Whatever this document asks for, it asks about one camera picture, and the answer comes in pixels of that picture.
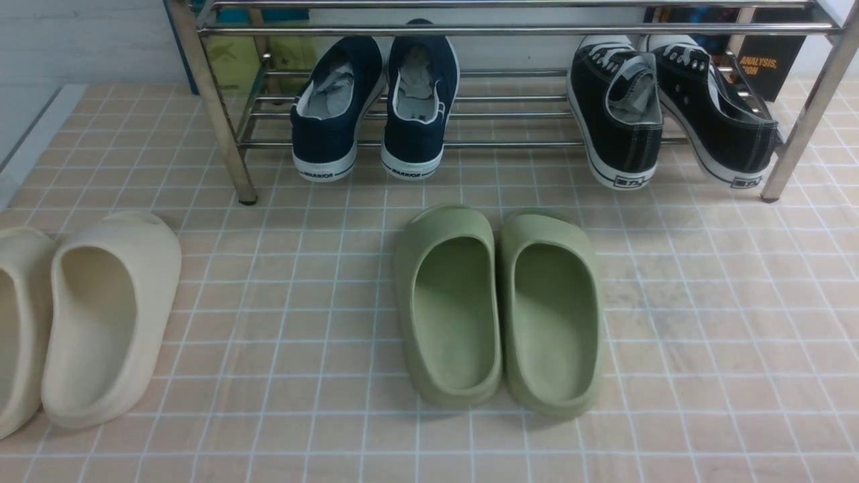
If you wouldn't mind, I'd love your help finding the teal and green box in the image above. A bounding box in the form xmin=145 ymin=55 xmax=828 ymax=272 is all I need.
xmin=205 ymin=8 xmax=317 ymax=96

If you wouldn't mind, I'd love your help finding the cream foam slide right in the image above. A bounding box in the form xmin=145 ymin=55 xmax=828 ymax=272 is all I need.
xmin=41 ymin=211 xmax=183 ymax=429

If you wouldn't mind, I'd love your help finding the cream foam slide left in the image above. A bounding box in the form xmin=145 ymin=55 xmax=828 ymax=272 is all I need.
xmin=1 ymin=226 xmax=56 ymax=438

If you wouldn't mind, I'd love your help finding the green foam slide left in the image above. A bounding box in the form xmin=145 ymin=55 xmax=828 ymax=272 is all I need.
xmin=393 ymin=205 xmax=503 ymax=409

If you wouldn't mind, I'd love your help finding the black canvas sneaker right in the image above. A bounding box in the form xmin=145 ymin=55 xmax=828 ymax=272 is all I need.
xmin=644 ymin=36 xmax=778 ymax=189

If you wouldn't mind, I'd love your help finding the green foam slide right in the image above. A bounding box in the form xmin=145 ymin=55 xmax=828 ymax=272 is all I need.
xmin=497 ymin=209 xmax=603 ymax=419

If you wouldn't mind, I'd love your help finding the green foam slide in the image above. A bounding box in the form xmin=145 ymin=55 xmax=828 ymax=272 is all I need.
xmin=497 ymin=209 xmax=603 ymax=419
xmin=393 ymin=205 xmax=503 ymax=409

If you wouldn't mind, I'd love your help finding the navy slip-on shoe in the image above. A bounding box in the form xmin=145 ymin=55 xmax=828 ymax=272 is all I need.
xmin=289 ymin=36 xmax=385 ymax=182
xmin=381 ymin=36 xmax=461 ymax=180

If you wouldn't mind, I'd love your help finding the black book orange text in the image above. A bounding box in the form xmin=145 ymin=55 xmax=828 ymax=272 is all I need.
xmin=643 ymin=7 xmax=807 ymax=103

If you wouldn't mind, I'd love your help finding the silver metal shoe rack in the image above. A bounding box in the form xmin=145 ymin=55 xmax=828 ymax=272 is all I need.
xmin=166 ymin=1 xmax=857 ymax=205

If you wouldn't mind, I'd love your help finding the black canvas sneaker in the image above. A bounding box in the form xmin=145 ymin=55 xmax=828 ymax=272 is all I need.
xmin=644 ymin=36 xmax=778 ymax=189
xmin=566 ymin=36 xmax=664 ymax=191

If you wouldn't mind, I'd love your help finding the black canvas sneaker left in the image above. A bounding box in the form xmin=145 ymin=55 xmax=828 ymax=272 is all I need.
xmin=566 ymin=36 xmax=664 ymax=191

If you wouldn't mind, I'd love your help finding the cream foam slide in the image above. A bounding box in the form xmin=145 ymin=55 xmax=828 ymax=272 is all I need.
xmin=41 ymin=211 xmax=183 ymax=429
xmin=1 ymin=226 xmax=56 ymax=438

